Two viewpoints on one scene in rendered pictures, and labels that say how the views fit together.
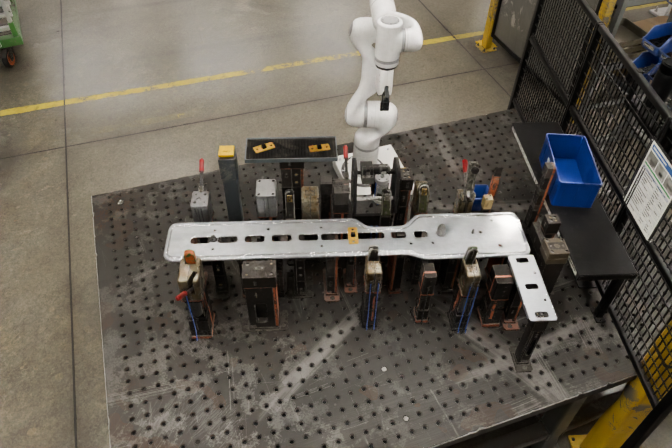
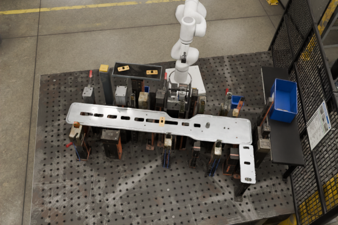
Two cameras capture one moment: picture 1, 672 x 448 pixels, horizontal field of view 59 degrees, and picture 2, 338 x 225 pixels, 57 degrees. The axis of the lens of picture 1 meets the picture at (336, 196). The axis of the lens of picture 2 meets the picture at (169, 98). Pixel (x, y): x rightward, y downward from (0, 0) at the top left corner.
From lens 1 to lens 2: 45 cm
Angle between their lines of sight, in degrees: 10
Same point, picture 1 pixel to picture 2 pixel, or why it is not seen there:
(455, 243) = (214, 133)
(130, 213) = (58, 87)
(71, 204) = (36, 68)
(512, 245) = (243, 138)
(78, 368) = (29, 156)
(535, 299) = (247, 170)
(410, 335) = (185, 173)
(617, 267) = (294, 159)
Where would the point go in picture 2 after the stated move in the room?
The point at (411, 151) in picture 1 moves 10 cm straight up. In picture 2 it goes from (208, 70) to (210, 63)
